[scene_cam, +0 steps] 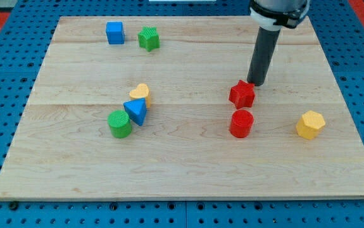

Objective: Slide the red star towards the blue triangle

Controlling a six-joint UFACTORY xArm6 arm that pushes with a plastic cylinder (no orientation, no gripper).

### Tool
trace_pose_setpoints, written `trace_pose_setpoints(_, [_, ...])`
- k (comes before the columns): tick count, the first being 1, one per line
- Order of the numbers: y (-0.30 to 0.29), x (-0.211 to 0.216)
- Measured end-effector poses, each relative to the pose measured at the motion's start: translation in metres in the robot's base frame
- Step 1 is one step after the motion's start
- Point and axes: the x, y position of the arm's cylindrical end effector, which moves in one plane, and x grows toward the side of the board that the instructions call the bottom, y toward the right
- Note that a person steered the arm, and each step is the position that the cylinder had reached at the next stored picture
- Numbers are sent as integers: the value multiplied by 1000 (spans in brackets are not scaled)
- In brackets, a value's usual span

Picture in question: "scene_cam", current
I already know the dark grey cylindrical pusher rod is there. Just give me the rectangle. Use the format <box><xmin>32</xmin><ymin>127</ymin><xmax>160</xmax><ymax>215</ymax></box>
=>
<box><xmin>247</xmin><ymin>27</ymin><xmax>280</xmax><ymax>86</ymax></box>

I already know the red star block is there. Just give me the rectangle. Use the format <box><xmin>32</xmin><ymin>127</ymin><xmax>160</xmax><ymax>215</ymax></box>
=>
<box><xmin>229</xmin><ymin>80</ymin><xmax>256</xmax><ymax>109</ymax></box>

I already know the green star block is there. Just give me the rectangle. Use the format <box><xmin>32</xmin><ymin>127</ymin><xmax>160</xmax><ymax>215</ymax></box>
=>
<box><xmin>138</xmin><ymin>27</ymin><xmax>160</xmax><ymax>52</ymax></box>

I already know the blue triangle block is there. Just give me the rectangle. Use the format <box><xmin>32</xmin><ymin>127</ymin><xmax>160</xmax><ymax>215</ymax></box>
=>
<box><xmin>123</xmin><ymin>98</ymin><xmax>147</xmax><ymax>126</ymax></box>

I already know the red cylinder block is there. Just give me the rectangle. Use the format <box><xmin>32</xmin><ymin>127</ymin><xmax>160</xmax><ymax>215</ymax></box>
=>
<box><xmin>229</xmin><ymin>110</ymin><xmax>254</xmax><ymax>138</ymax></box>

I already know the yellow hexagon block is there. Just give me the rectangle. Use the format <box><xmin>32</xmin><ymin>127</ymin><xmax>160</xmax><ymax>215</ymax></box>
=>
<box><xmin>296</xmin><ymin>110</ymin><xmax>326</xmax><ymax>140</ymax></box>

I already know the yellow heart block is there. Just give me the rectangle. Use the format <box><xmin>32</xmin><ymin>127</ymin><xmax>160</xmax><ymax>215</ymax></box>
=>
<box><xmin>129</xmin><ymin>83</ymin><xmax>151</xmax><ymax>108</ymax></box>

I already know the blue cube block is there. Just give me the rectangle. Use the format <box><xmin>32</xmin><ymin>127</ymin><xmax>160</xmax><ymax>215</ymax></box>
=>
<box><xmin>106</xmin><ymin>22</ymin><xmax>125</xmax><ymax>44</ymax></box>

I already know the light wooden board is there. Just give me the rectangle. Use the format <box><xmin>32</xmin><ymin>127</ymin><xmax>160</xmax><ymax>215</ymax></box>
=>
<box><xmin>0</xmin><ymin>16</ymin><xmax>364</xmax><ymax>201</ymax></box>

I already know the green cylinder block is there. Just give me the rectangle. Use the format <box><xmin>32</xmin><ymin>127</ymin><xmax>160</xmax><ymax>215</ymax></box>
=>
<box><xmin>107</xmin><ymin>110</ymin><xmax>132</xmax><ymax>139</ymax></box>

